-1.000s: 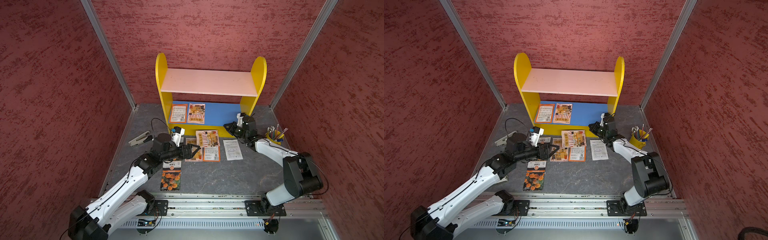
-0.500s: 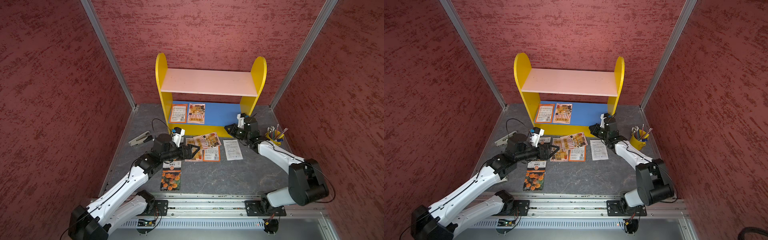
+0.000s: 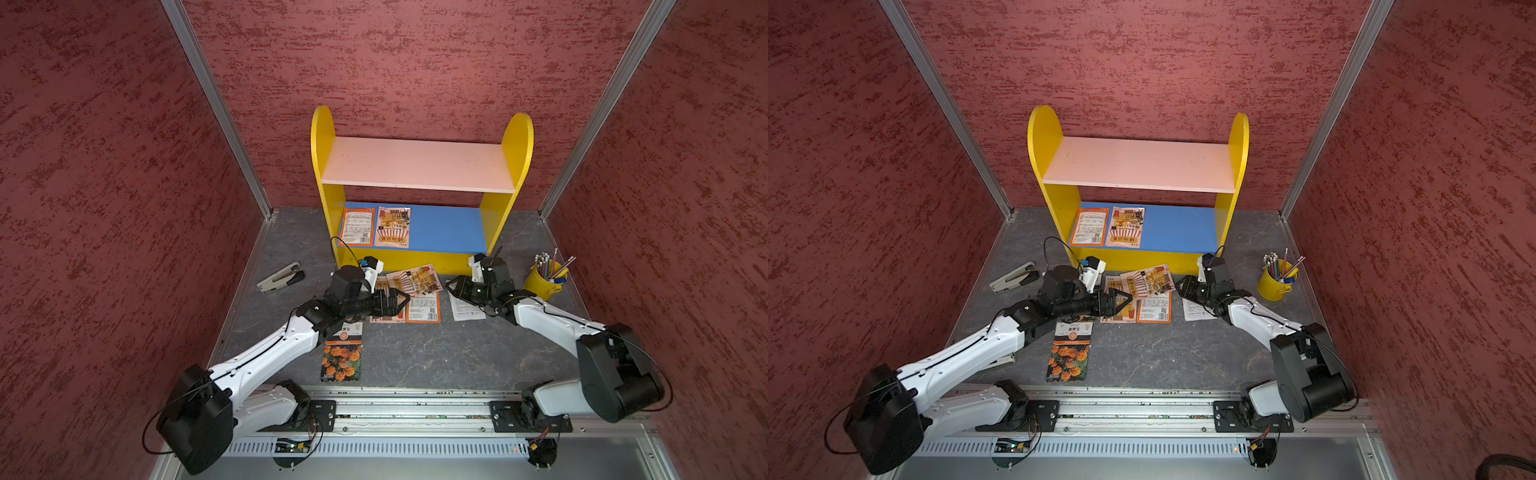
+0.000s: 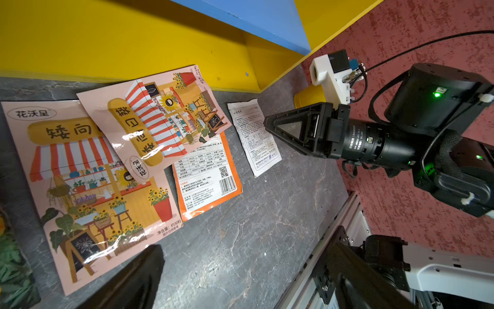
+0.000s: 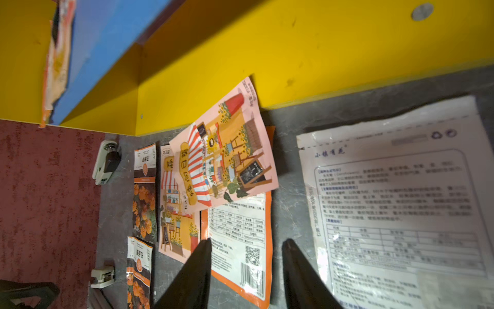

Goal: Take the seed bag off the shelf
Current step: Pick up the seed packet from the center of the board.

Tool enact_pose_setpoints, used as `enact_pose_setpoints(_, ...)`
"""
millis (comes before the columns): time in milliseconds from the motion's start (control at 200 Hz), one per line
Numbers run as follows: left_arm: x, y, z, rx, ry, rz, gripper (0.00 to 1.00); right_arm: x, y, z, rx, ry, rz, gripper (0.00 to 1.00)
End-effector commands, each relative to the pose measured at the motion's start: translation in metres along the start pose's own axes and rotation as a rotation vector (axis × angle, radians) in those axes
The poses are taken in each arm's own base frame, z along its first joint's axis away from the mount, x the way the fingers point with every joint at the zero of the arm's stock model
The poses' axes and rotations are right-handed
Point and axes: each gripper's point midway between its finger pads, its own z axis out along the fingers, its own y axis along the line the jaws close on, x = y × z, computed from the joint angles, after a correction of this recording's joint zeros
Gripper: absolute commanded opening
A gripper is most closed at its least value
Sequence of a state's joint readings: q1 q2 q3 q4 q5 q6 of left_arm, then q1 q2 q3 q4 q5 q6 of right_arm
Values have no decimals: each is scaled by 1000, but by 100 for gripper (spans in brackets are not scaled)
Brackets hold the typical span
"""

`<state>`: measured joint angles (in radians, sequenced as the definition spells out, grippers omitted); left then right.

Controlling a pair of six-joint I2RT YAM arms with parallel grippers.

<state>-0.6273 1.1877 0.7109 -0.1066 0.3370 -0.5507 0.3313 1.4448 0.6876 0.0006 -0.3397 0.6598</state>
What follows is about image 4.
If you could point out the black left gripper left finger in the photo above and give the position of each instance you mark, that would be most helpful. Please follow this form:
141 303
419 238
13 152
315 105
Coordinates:
135 286

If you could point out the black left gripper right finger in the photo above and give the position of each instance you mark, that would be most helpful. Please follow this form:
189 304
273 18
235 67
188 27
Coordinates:
359 286

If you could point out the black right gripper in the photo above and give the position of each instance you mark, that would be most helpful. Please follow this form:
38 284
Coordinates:
317 130

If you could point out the white seed bag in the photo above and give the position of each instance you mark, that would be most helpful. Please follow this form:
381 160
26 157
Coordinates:
259 145

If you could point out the marigold seed bag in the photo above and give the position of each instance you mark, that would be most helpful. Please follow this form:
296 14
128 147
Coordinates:
18 285

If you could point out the orange bordered seed bag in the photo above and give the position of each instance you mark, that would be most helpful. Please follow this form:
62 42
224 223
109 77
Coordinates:
206 178

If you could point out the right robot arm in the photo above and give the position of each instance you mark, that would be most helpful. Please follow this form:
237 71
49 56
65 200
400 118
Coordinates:
422 131

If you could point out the yellow wooden shelf unit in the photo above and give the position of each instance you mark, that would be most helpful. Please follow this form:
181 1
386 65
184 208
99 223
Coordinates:
241 46

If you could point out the yellow pen holder cup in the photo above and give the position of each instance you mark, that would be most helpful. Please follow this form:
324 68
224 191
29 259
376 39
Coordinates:
311 95

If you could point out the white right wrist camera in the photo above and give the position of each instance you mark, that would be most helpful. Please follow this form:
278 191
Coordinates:
334 73

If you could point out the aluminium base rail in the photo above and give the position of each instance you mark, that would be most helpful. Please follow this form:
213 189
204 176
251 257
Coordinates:
312 288

